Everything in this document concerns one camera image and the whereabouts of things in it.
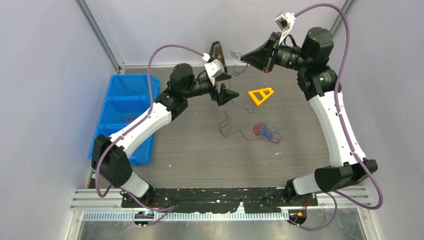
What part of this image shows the purple thin cable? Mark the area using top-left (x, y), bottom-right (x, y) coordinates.
top-left (218, 109), bottom-right (284, 146)
top-left (230, 50), bottom-right (255, 115)

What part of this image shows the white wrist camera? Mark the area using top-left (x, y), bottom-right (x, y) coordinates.
top-left (202, 52), bottom-right (225, 87)
top-left (274, 12), bottom-right (296, 44)

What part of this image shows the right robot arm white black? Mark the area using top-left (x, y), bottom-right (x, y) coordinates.
top-left (241, 27), bottom-right (378, 205)

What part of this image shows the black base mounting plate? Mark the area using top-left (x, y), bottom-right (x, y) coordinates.
top-left (120, 186), bottom-right (318, 214)

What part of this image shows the yellow triangular plastic piece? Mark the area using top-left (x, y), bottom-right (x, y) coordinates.
top-left (247, 87), bottom-right (274, 107)

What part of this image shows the blue thin cable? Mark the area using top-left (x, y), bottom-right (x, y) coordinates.
top-left (259, 123), bottom-right (281, 139)

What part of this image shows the black metronome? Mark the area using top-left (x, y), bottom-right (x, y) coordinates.
top-left (209, 41), bottom-right (228, 73)

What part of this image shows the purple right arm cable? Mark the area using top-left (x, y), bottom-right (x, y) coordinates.
top-left (288, 3), bottom-right (384, 231)

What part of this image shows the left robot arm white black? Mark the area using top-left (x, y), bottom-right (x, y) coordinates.
top-left (91, 59), bottom-right (239, 207)

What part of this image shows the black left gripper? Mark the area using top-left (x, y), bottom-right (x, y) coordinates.
top-left (183, 72), bottom-right (239, 105)

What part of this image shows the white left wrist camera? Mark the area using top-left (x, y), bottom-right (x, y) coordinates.
top-left (202, 52), bottom-right (225, 87)

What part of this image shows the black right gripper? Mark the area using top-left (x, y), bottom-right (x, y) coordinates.
top-left (240, 32), bottom-right (310, 74)

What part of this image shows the blue plastic bin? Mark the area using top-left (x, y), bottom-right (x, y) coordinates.
top-left (88, 73), bottom-right (161, 167)

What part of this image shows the perforated metal rail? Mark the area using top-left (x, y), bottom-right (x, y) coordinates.
top-left (81, 210), bottom-right (289, 222)

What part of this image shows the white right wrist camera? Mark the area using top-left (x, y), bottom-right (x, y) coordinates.
top-left (274, 12), bottom-right (296, 44)

